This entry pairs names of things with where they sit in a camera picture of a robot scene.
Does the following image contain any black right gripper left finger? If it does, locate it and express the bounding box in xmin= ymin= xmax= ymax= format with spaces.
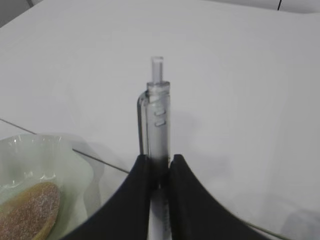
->
xmin=63 ymin=155 xmax=151 ymax=240

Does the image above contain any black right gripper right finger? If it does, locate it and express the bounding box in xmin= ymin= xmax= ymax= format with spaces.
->
xmin=168 ymin=154 xmax=266 ymax=240

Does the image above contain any sugared bread loaf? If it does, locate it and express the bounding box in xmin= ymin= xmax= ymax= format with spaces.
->
xmin=0 ymin=182 xmax=60 ymax=240

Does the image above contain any grey grip pen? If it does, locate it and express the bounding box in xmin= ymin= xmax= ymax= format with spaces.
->
xmin=136 ymin=55 xmax=173 ymax=240

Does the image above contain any green wavy glass plate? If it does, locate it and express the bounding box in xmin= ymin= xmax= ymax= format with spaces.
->
xmin=0 ymin=134 xmax=101 ymax=240

